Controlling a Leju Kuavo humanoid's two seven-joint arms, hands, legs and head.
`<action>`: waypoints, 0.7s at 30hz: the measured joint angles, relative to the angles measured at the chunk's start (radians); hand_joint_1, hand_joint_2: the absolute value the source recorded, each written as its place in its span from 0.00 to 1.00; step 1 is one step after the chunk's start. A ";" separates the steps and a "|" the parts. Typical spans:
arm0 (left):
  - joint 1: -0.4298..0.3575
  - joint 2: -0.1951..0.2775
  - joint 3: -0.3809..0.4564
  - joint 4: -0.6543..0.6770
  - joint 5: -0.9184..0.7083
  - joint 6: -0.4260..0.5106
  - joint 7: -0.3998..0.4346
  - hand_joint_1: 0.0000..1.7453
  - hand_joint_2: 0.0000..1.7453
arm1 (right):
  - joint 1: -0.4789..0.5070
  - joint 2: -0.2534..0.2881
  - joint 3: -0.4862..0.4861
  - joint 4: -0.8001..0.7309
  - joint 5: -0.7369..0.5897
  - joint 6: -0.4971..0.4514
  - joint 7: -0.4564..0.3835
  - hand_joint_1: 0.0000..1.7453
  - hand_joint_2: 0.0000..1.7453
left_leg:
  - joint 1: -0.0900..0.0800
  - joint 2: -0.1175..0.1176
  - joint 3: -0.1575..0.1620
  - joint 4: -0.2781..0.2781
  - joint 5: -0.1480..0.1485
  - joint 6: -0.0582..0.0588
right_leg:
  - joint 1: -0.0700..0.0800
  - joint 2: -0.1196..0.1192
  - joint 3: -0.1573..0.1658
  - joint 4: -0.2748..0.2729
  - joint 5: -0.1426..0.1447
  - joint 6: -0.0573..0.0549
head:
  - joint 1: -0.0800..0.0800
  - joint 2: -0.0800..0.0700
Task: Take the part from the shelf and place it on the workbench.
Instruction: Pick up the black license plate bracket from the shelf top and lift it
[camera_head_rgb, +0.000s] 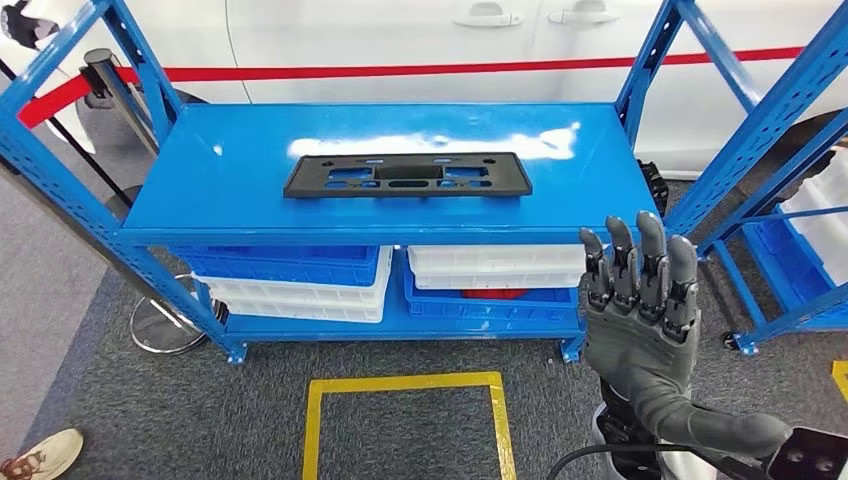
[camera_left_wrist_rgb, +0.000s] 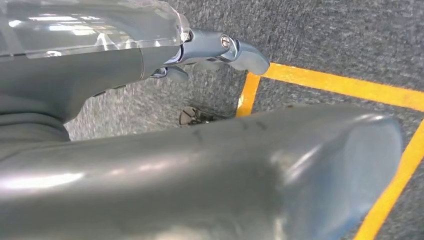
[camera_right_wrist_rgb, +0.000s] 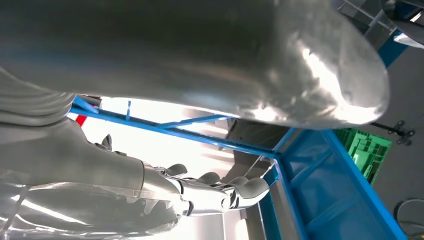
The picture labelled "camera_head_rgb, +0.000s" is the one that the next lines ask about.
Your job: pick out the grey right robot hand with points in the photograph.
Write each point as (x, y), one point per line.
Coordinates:
(636, 351)

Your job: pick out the black plastic bracket part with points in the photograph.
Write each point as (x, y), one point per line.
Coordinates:
(305, 189)

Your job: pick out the blue metal shelf rack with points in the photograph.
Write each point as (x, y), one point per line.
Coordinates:
(782, 324)
(265, 166)

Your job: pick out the red object in crate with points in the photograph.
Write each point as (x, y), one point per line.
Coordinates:
(493, 294)

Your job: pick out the white plastic crate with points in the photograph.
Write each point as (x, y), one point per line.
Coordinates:
(828, 245)
(298, 312)
(490, 262)
(298, 296)
(490, 283)

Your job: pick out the black ribbed object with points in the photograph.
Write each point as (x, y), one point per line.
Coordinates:
(654, 189)

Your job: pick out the blue plastic crate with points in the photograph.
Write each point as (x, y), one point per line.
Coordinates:
(788, 265)
(278, 272)
(477, 308)

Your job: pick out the red barrier belt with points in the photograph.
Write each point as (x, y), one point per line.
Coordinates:
(397, 69)

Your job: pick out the white car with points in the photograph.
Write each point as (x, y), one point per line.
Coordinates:
(364, 33)

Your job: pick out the person's beige shoe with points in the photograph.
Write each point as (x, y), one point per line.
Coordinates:
(46, 457)

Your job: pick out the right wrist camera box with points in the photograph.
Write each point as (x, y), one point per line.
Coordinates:
(815, 460)

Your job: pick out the chrome stanchion post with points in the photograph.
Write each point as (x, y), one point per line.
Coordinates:
(109, 76)
(162, 331)

